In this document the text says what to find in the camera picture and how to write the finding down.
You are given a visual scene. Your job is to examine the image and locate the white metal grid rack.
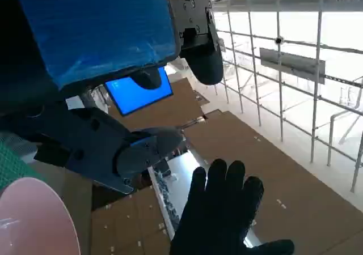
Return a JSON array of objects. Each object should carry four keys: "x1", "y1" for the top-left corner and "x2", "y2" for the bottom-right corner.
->
[{"x1": 209, "y1": 0, "x2": 363, "y2": 193}]

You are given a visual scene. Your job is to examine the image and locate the black left hand, blue tape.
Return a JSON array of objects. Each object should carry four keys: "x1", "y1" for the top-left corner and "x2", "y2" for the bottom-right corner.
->
[{"x1": 0, "y1": 0, "x2": 225, "y2": 195}]

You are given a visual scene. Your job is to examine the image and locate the grey metal panel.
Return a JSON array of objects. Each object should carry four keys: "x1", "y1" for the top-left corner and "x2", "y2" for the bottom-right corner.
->
[{"x1": 259, "y1": 47, "x2": 326, "y2": 84}]

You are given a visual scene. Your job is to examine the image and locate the monitor with blue screen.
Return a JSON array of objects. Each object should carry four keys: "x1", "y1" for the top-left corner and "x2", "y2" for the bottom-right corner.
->
[{"x1": 104, "y1": 67, "x2": 174, "y2": 116}]

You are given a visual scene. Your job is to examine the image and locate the pink bowl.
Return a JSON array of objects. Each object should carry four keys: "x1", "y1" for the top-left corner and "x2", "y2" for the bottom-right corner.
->
[{"x1": 0, "y1": 177, "x2": 82, "y2": 255}]

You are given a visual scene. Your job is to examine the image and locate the green cutting mat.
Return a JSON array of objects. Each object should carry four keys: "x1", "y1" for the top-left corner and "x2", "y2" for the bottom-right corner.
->
[{"x1": 0, "y1": 140, "x2": 43, "y2": 190}]

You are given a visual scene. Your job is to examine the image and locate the black gloved right hand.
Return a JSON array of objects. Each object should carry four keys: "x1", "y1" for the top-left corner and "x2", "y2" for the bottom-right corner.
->
[{"x1": 169, "y1": 158, "x2": 295, "y2": 255}]

